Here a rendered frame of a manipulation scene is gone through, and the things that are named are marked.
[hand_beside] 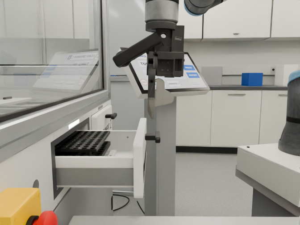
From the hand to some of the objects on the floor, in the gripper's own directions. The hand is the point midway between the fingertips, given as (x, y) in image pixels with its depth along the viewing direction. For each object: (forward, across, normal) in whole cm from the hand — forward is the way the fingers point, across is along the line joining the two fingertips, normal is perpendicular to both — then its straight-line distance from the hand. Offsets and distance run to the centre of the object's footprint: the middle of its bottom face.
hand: (149, 112), depth 62 cm
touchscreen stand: (+96, +91, -11) cm, 133 cm away
